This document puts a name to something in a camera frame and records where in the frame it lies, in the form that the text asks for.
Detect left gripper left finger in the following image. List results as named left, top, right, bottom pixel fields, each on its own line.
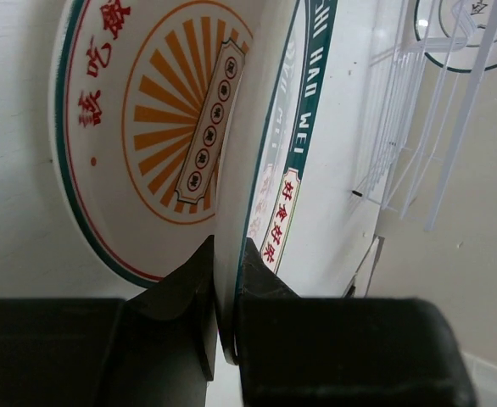
left=0, top=237, right=217, bottom=406

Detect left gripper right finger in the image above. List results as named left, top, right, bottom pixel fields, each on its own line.
left=235, top=240, right=476, bottom=406

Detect green rim text plate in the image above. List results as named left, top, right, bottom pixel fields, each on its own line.
left=214, top=1, right=338, bottom=364

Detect orange sunburst plate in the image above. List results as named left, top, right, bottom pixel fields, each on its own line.
left=48, top=0, right=265, bottom=287

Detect rear green rim plate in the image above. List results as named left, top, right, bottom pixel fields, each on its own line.
left=413, top=1, right=497, bottom=74

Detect white wire dish rack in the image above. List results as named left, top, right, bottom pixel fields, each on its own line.
left=350, top=1, right=497, bottom=231

